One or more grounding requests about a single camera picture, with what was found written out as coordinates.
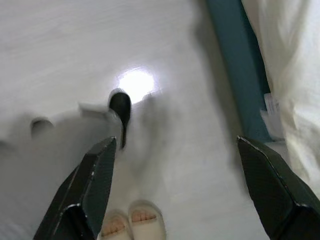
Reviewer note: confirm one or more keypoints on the white fabric care label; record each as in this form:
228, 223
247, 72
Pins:
270, 106

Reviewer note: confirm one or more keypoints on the cream white bedding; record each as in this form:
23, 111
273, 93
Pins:
292, 82

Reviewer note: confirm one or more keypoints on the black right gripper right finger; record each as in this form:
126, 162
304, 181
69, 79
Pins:
277, 185

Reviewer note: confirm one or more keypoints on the cream slipper with toes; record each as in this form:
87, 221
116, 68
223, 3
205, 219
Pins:
146, 220
113, 226

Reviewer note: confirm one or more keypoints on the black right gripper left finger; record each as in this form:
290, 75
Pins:
85, 185

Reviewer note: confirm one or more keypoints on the teal bed frame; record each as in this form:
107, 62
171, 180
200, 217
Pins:
237, 65

